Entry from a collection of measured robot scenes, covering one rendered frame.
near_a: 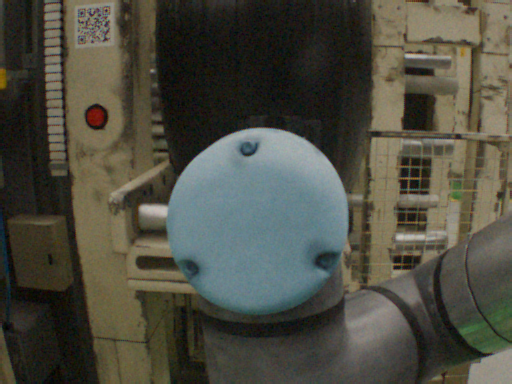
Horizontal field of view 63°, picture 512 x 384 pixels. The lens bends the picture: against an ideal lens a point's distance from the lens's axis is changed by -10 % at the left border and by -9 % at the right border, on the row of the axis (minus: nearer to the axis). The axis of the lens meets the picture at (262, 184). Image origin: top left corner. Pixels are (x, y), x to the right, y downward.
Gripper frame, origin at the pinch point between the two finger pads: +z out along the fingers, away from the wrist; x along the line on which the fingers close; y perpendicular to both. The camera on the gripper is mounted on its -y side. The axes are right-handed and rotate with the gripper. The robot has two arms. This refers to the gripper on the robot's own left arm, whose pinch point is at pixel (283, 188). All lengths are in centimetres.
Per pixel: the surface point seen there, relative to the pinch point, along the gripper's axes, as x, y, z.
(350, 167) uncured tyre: -9.1, 1.8, 13.2
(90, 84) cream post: 34.2, 15.2, 22.1
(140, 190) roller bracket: 24.4, -3.0, 20.9
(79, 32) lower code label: 36.1, 24.4, 20.9
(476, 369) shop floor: -78, -86, 114
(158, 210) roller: 20.2, -5.7, 17.5
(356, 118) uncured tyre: -9.2, 8.5, 7.7
